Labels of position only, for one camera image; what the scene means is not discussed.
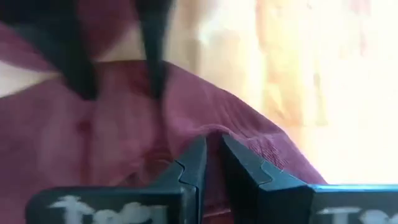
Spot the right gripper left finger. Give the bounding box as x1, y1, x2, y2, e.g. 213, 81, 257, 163
25, 135, 208, 224

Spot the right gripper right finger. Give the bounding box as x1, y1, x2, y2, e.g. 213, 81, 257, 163
218, 134, 398, 224

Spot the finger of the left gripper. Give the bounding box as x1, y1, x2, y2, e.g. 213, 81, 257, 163
134, 0, 175, 100
18, 9, 100, 101

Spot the maroon baseball cap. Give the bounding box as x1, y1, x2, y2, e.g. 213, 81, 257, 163
0, 0, 328, 224

